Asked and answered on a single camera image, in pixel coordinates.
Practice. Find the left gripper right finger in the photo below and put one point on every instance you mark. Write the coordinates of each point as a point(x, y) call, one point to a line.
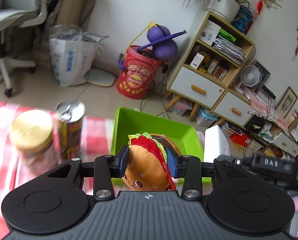
point(174, 163)

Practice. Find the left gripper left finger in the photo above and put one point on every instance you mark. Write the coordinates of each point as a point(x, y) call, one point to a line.
point(120, 163)

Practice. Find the taco plush toy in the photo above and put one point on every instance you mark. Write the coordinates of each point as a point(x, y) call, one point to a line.
point(147, 168)

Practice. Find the green plastic bin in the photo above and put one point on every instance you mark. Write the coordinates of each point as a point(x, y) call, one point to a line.
point(129, 122)

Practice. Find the white blue milk carton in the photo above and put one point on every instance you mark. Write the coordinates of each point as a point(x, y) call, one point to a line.
point(215, 144)

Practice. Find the black yellow drink can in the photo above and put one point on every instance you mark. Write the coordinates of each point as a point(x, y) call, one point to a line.
point(69, 116)

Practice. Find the red snack bucket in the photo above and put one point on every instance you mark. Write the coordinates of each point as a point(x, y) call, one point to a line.
point(138, 69)

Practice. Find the gold lid clear jar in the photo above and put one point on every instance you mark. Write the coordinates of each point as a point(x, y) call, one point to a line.
point(32, 135)

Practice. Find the wooden white drawer cabinet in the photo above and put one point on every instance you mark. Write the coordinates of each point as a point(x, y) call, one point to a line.
point(205, 74)

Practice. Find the small white desk fan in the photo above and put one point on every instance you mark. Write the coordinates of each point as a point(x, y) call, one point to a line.
point(250, 76)

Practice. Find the red white checkered tablecloth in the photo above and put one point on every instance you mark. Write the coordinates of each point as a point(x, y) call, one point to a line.
point(96, 140)

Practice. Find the purple hopper ball toy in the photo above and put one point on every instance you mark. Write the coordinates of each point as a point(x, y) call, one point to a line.
point(161, 40)

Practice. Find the white paper shopping bag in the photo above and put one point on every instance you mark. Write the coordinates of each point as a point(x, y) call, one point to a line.
point(72, 52)

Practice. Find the white office chair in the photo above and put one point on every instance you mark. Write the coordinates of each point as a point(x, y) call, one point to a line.
point(20, 14)

